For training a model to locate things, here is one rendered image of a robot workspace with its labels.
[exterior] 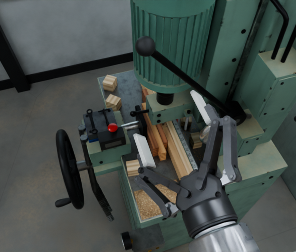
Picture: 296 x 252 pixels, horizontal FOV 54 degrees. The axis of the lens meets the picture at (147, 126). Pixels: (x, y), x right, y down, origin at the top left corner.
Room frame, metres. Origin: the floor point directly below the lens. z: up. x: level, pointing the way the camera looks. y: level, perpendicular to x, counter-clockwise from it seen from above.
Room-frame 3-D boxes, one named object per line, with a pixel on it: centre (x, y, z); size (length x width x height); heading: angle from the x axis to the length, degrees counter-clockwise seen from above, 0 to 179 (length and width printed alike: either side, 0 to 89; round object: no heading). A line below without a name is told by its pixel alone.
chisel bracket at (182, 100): (0.56, -0.07, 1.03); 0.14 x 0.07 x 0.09; 107
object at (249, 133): (0.46, -0.27, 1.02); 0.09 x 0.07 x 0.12; 17
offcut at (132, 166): (0.41, 0.04, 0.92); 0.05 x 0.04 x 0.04; 100
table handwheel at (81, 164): (0.48, 0.20, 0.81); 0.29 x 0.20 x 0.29; 17
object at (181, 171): (0.51, -0.07, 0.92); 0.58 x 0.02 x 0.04; 17
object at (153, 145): (0.53, 0.00, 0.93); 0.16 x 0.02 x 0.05; 17
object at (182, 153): (0.58, -0.06, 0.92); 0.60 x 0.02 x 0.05; 17
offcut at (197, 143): (0.57, -0.18, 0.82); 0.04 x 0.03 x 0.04; 14
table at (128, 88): (0.54, 0.06, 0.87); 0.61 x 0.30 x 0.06; 17
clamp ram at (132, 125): (0.55, 0.05, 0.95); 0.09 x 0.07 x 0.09; 17
